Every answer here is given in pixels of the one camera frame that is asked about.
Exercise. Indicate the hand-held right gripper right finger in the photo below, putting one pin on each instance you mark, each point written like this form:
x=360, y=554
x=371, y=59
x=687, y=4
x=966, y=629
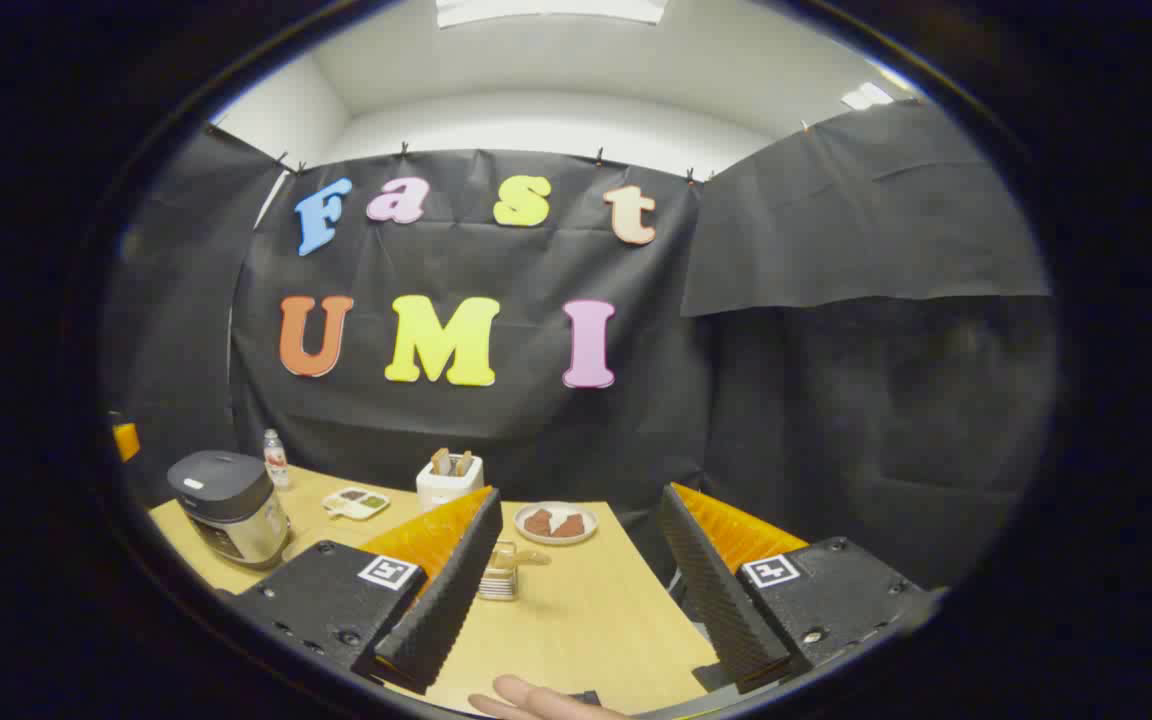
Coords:
x=716, y=590

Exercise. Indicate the white toaster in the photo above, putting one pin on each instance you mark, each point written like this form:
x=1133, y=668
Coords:
x=446, y=490

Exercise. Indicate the white divided grain dish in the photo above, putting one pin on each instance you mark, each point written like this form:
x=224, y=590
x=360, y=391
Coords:
x=356, y=502

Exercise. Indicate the grey rice cooker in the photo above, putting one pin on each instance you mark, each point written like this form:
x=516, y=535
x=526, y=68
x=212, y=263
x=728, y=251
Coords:
x=226, y=505

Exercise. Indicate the wooden spoon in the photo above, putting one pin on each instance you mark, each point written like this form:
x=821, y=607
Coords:
x=526, y=556

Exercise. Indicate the round white plate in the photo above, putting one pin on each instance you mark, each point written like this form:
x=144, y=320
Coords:
x=556, y=540

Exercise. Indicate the ceiling light panel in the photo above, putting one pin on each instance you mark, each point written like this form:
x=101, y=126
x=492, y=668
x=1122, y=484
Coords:
x=866, y=96

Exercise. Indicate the brown food piece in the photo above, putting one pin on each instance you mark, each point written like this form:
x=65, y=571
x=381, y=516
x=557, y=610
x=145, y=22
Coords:
x=571, y=526
x=538, y=522

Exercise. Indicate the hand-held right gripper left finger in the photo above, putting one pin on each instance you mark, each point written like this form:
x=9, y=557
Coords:
x=446, y=590

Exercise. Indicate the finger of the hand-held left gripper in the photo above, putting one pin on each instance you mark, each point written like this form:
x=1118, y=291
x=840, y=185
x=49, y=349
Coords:
x=126, y=442

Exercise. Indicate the black backdrop cloth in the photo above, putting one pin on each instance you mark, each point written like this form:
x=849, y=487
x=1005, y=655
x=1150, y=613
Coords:
x=786, y=400

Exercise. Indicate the small red label bottle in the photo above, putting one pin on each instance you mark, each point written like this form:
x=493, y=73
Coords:
x=276, y=462

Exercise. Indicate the toast slice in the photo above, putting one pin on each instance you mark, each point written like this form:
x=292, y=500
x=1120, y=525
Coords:
x=464, y=463
x=441, y=462

